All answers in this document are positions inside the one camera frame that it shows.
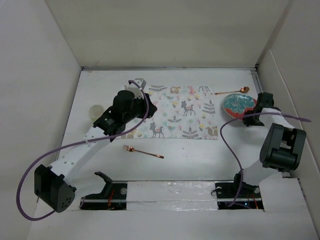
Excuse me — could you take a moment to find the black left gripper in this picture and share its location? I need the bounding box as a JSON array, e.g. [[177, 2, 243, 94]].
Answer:
[[123, 92, 156, 123]]

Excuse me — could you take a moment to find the red and teal plate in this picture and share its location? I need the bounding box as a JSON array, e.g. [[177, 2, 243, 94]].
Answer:
[[222, 93, 257, 118]]

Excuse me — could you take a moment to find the yellow translucent mug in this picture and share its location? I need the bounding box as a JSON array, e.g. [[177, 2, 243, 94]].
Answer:
[[88, 104, 104, 121]]

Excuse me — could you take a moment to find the patterned animal print cloth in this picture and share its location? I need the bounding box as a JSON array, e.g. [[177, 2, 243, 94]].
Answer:
[[121, 85, 219, 140]]

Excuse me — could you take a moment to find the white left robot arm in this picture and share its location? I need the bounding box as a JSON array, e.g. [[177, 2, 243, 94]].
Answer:
[[34, 90, 157, 213]]

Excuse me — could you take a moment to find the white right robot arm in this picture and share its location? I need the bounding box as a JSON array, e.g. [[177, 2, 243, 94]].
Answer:
[[231, 92, 307, 197]]

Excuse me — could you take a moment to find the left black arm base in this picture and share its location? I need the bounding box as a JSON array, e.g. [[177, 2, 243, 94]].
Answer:
[[79, 171, 128, 211]]

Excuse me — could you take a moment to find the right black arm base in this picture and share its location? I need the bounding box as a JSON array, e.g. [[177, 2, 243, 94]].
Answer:
[[210, 181, 264, 210]]

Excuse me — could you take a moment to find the copper spoon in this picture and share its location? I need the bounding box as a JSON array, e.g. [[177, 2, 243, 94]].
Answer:
[[214, 86, 250, 96]]

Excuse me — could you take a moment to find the copper fork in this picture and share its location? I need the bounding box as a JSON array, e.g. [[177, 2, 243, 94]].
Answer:
[[123, 145, 165, 159]]

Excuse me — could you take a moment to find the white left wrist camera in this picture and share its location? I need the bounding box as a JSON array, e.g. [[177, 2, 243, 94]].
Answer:
[[124, 78, 146, 99]]

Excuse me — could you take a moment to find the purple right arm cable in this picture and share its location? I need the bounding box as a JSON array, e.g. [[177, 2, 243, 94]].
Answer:
[[219, 111, 312, 208]]

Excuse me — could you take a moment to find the metal table edge rail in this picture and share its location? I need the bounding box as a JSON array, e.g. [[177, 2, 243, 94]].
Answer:
[[82, 66, 257, 72]]

